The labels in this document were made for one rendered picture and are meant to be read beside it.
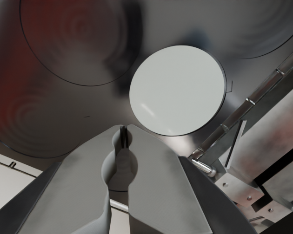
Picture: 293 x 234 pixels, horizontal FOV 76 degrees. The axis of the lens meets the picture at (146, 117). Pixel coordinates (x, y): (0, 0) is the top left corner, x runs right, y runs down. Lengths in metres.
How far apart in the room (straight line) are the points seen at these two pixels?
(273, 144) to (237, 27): 0.18
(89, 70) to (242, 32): 0.15
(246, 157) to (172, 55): 0.19
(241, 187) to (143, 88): 0.19
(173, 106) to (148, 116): 0.03
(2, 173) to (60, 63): 0.27
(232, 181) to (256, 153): 0.06
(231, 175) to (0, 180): 0.38
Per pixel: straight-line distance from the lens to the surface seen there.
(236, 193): 0.31
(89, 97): 0.20
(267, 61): 0.23
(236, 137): 0.26
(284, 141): 0.32
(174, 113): 0.21
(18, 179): 0.42
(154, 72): 0.19
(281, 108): 0.29
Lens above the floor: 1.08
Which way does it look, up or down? 62 degrees down
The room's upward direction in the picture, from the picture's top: 172 degrees clockwise
